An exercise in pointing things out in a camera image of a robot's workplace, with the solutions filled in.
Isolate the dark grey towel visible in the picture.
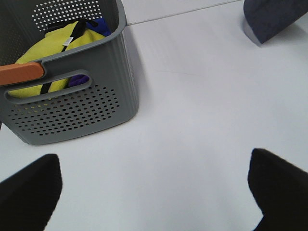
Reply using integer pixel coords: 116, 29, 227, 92
243, 0, 308, 46

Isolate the orange basket handle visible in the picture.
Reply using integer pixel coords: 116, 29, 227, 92
0, 62, 44, 86

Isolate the grey perforated plastic basket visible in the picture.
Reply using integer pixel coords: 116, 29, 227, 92
0, 0, 139, 145

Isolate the yellow towel with black trim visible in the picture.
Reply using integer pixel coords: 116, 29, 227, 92
8, 19, 106, 98

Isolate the blue towel in basket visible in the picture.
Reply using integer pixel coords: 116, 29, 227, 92
86, 18, 111, 37

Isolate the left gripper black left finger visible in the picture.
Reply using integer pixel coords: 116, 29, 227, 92
0, 154, 63, 231

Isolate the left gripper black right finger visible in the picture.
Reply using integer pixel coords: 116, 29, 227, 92
247, 148, 308, 231

